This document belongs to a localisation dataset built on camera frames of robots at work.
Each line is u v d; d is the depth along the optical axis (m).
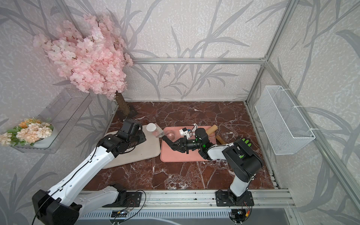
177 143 0.79
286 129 0.60
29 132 0.49
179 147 0.75
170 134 0.99
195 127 1.02
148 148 0.91
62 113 0.74
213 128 0.99
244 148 0.50
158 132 0.90
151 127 0.88
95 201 0.52
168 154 0.79
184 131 0.82
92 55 0.65
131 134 0.58
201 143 0.70
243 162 0.47
